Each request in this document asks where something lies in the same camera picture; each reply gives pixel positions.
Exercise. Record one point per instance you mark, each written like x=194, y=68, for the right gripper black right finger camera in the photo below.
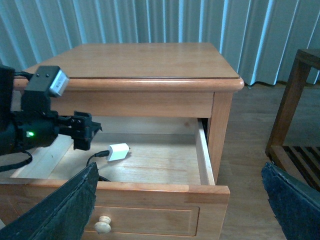
x=296, y=205

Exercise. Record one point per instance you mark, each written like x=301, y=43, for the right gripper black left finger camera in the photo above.
x=62, y=215

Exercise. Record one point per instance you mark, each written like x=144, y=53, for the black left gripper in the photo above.
x=36, y=125

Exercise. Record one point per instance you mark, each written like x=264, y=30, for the white charger adapter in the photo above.
x=117, y=152

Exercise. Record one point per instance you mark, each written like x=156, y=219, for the wooden top drawer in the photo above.
x=163, y=190

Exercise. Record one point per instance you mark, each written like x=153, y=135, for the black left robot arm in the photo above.
x=7, y=75

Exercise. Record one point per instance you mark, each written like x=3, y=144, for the wooden nightstand cabinet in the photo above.
x=152, y=81

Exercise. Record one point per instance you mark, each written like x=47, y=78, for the grey pleated curtain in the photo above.
x=259, y=38

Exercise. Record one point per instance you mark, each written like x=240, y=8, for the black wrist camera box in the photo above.
x=48, y=79

